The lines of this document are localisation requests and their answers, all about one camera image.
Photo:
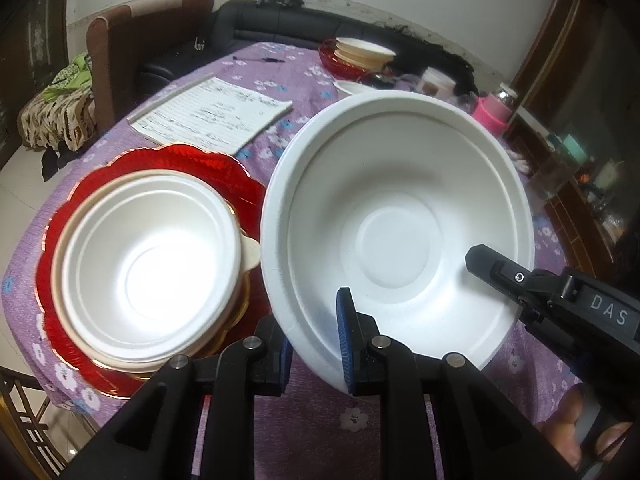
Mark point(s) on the white paper bowl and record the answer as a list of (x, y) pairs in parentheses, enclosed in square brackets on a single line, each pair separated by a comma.
[(150, 270), (400, 185), (350, 87)]

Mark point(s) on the pink thermos bottle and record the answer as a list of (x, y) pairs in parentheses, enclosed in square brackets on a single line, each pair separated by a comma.
[(487, 112)]

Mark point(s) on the red scalloped plate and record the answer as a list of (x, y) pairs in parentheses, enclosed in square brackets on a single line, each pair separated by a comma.
[(150, 165)]

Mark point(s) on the black leather sofa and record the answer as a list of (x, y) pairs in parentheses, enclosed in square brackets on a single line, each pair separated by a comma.
[(280, 22)]

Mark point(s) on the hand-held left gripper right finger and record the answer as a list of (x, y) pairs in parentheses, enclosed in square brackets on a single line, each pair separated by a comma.
[(344, 340)]

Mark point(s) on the dark wooden display cabinet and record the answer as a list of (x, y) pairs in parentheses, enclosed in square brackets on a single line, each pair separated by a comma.
[(35, 35)]

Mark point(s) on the person's right hand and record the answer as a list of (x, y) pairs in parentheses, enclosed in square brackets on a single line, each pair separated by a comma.
[(562, 425)]

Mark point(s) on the wooden chair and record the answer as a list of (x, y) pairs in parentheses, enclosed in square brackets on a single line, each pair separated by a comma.
[(30, 410)]

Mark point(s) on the wooden sideboard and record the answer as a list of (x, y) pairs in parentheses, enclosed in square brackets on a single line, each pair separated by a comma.
[(575, 220)]

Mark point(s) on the wooden door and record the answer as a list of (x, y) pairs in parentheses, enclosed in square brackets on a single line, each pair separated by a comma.
[(555, 35)]

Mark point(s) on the black cloth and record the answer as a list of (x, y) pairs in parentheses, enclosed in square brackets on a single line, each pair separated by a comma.
[(57, 160)]

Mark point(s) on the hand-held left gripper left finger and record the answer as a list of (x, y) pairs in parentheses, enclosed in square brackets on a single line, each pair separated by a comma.
[(286, 365)]

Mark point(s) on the black pen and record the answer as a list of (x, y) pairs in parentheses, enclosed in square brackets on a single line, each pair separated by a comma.
[(272, 60)]

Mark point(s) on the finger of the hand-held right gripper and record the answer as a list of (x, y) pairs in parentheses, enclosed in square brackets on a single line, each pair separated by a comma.
[(505, 272)]

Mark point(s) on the round red plate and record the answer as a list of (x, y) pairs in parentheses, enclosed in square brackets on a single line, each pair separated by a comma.
[(335, 65)]

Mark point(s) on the brown patterned blanket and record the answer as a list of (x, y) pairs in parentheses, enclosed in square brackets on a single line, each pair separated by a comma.
[(50, 120)]

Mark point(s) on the brown armchair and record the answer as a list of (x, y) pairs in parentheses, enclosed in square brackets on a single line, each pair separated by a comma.
[(150, 30)]

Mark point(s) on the cream plastic bowl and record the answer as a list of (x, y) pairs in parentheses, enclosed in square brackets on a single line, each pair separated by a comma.
[(362, 61), (250, 255), (365, 46)]

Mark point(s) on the teal box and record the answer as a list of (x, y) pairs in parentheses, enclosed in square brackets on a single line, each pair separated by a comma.
[(574, 146)]

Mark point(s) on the lined paper notebook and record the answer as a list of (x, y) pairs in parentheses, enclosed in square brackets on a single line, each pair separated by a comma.
[(210, 115)]

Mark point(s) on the purple floral tablecloth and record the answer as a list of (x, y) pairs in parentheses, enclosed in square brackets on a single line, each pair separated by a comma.
[(300, 90)]

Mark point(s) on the white cylindrical container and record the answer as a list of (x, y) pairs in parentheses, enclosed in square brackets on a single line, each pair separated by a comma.
[(437, 80)]

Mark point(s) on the green cloth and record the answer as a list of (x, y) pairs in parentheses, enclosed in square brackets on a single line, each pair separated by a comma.
[(67, 77)]

